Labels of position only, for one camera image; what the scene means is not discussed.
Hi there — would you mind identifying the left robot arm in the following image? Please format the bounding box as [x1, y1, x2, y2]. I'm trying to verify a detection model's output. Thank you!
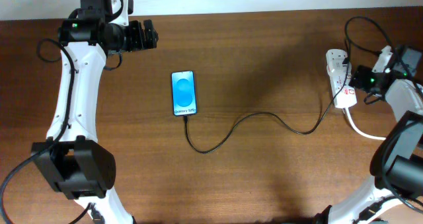
[31, 0, 158, 223]

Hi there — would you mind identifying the blue screen Galaxy smartphone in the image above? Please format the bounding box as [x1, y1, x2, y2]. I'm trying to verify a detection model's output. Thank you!
[171, 71, 198, 116]

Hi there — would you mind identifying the white power strip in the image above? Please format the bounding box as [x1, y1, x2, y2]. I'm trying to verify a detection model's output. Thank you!
[326, 49, 357, 109]

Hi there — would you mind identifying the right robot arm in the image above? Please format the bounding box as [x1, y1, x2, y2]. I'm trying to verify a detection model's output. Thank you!
[312, 46, 422, 223]

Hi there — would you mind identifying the black USB charging cable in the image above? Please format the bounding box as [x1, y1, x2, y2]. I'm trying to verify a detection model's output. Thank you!
[183, 38, 353, 155]

